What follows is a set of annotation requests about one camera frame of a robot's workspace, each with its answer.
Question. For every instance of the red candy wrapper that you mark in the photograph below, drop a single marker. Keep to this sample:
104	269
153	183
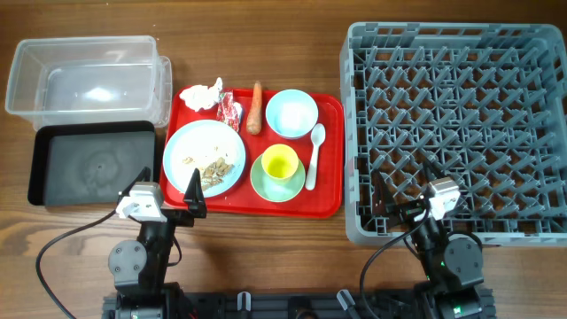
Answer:
229	111

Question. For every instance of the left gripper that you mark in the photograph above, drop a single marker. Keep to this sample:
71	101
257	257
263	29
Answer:
182	218

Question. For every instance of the orange carrot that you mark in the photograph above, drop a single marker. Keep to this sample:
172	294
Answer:
254	118

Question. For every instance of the red serving tray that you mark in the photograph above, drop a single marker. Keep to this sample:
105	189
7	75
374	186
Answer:
322	202

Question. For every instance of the green bowl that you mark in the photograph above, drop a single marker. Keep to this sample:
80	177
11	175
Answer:
271	191

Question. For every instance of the light blue plate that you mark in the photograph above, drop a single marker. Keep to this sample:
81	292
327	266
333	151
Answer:
204	138

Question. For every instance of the black plastic tray bin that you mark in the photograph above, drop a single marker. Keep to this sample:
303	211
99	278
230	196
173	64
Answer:
91	163

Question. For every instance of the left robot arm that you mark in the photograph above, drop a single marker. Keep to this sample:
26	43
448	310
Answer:
139	266

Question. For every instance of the light blue bowl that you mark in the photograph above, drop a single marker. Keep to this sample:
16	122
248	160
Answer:
291	113

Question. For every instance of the white tissue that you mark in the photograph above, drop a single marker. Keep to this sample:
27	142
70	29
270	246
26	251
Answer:
201	97

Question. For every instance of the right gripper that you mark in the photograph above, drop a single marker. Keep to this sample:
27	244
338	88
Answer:
408	211

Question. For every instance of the food scraps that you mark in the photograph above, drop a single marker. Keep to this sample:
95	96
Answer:
212	170

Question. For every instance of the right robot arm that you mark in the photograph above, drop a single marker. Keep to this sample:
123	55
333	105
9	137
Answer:
452	260

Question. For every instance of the yellow cup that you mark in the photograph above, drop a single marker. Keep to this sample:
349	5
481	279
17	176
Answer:
280	162

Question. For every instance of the grey dishwasher rack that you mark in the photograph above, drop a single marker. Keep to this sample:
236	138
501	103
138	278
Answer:
484	103

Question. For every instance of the white plastic spoon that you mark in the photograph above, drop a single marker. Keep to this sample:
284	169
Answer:
318	136

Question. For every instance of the clear plastic bin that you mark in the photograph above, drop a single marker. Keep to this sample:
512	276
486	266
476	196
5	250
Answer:
76	80

